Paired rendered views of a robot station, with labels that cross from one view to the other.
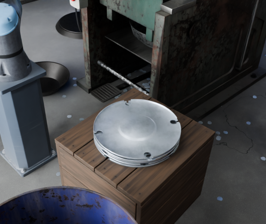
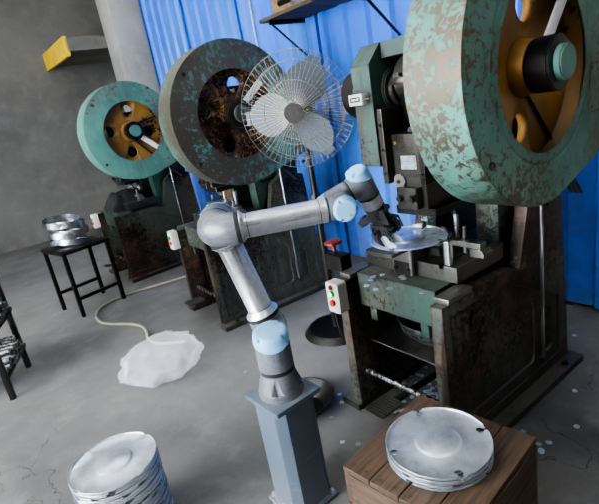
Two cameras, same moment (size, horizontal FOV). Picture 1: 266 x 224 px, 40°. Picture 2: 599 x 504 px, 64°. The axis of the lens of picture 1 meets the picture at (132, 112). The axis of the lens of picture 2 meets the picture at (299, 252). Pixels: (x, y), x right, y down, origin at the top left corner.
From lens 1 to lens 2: 31 cm
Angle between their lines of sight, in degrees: 24
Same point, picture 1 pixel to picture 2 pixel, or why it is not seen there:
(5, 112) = (280, 440)
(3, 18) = (276, 336)
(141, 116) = (440, 427)
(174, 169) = (497, 490)
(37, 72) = (311, 389)
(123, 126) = (421, 441)
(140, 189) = not seen: outside the picture
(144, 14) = (415, 309)
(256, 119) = (585, 420)
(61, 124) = (334, 452)
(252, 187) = not seen: outside the picture
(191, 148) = (511, 461)
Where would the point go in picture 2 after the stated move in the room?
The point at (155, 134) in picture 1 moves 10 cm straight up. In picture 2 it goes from (462, 447) to (459, 416)
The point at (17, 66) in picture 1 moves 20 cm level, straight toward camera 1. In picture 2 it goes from (291, 385) to (307, 422)
